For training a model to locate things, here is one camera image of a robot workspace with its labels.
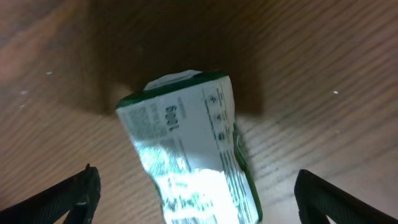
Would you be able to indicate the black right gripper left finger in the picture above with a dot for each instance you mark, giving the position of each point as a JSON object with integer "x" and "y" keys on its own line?
{"x": 76, "y": 197}

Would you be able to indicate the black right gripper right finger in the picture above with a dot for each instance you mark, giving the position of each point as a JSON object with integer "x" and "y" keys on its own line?
{"x": 320, "y": 201}

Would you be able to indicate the green white labelled packet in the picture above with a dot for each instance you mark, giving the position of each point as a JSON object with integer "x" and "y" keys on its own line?
{"x": 184, "y": 131}

